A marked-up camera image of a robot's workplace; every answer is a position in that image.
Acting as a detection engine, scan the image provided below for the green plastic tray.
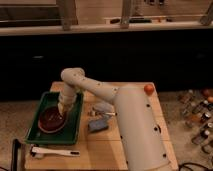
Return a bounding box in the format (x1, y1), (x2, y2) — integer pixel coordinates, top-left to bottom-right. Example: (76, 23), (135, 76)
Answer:
(25, 92), (83, 145)

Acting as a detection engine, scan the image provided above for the dark red bowl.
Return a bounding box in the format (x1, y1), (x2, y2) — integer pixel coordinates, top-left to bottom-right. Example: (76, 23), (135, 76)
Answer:
(38, 106), (67, 134)

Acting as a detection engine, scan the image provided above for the white handled brush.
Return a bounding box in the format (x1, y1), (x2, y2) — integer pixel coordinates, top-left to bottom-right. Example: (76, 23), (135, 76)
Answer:
(31, 147), (80, 157)

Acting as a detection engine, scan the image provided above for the grey cloth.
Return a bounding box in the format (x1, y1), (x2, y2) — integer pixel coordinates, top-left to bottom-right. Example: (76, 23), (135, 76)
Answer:
(93, 102), (114, 113)

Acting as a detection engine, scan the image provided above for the orange fruit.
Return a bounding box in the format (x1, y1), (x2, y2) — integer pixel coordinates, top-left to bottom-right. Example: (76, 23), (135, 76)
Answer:
(144, 84), (155, 95)

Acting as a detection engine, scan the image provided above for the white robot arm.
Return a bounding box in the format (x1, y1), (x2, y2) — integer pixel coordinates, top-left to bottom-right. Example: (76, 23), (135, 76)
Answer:
(58, 68), (172, 171)

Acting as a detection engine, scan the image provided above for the small knife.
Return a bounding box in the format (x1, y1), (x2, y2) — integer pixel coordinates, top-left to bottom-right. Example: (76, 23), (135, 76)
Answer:
(88, 111), (115, 116)

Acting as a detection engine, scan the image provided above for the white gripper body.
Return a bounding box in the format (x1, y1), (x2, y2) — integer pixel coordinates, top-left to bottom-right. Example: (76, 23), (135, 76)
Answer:
(58, 85), (77, 108)

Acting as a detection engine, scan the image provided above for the black cable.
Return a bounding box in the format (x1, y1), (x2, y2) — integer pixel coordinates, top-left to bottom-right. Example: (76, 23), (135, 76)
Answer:
(178, 162), (213, 171)

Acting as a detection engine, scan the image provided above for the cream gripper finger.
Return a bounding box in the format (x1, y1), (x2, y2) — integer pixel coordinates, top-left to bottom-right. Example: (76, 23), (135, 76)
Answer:
(58, 103), (68, 116)

